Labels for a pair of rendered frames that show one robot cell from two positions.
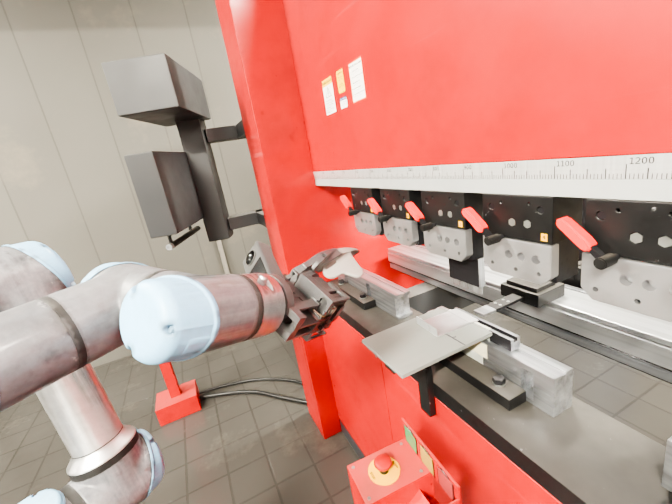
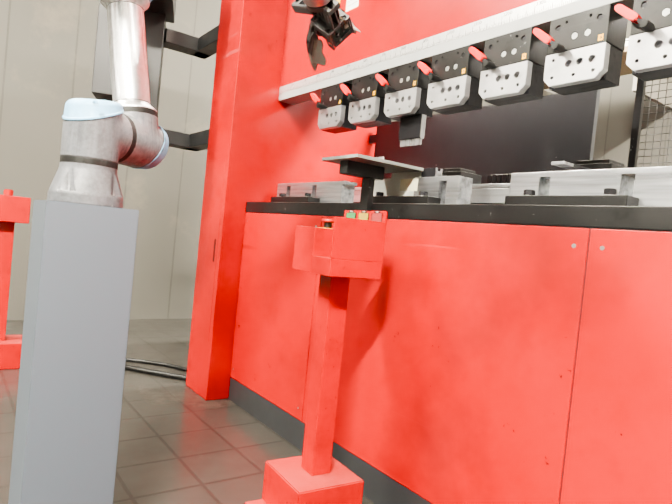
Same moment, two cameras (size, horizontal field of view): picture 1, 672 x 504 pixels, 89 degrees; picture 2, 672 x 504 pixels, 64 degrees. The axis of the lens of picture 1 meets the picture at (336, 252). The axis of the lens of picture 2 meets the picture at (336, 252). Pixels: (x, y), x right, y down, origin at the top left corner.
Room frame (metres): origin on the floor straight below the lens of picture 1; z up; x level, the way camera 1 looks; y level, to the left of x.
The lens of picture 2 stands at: (-0.87, 0.30, 0.76)
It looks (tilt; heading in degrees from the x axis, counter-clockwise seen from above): 2 degrees down; 346
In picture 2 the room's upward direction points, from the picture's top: 6 degrees clockwise
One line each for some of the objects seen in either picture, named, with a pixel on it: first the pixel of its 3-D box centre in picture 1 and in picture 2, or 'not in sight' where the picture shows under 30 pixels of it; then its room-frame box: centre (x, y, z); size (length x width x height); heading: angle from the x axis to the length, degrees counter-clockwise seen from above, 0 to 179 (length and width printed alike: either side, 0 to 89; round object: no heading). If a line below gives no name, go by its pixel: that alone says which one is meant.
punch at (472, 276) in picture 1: (466, 271); (411, 131); (0.80, -0.32, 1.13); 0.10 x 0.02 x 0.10; 22
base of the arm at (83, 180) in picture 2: not in sight; (87, 182); (0.41, 0.56, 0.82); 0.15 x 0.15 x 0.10
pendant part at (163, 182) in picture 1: (170, 191); (117, 65); (1.73, 0.75, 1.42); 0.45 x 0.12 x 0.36; 2
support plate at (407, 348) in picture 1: (424, 337); (372, 164); (0.75, -0.18, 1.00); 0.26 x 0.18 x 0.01; 112
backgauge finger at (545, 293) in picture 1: (513, 295); (443, 174); (0.86, -0.47, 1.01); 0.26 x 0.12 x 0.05; 112
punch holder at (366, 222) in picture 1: (372, 208); (338, 108); (1.20, -0.16, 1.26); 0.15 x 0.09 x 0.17; 22
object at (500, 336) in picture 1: (481, 327); (415, 174); (0.77, -0.33, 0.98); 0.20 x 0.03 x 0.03; 22
